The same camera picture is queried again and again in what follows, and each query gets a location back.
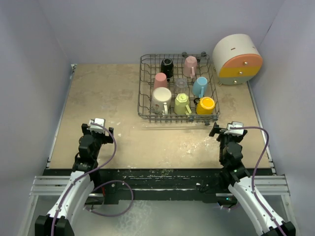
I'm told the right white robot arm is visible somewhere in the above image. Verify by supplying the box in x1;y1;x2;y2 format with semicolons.
209;121;296;236

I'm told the yellow mug black handle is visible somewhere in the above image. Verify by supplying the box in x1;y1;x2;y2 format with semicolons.
194;96;216;115

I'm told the aluminium rail frame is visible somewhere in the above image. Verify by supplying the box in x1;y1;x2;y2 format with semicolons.
18;64;301;236

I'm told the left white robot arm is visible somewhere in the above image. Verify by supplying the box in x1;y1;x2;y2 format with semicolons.
34;118;114;236

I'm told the white floral mug green inside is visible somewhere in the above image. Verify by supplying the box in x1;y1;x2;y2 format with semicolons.
152;87;172;116

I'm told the round three-drawer storage box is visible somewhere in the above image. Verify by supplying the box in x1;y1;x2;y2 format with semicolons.
212;34;263;85

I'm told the clear glass cup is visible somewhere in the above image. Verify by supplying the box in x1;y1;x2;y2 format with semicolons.
174;78;188;94

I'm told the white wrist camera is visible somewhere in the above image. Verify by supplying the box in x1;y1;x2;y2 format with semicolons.
88;118;105;134
224;121;245;137

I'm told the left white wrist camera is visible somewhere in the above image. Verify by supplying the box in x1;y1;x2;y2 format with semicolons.
88;118;105;134

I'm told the light green faceted mug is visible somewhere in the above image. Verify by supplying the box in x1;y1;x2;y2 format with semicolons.
174;93;191;115

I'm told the light blue mug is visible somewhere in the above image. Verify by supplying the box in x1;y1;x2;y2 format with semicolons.
192;77;208;98

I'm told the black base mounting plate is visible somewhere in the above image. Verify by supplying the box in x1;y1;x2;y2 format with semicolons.
72;168;274;206

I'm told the grey wire dish rack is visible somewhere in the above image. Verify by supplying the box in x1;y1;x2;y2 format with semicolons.
137;52;221;126

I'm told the black cup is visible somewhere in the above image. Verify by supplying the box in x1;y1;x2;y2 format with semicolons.
160;58;174;82

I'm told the pale pink faceted mug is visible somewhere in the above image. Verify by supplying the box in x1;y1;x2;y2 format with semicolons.
183;56;197;79

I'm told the pink handleless tumbler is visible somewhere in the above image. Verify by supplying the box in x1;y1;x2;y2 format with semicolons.
154;72;167;89

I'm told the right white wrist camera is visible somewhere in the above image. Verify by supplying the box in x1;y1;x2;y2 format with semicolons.
224;121;245;137

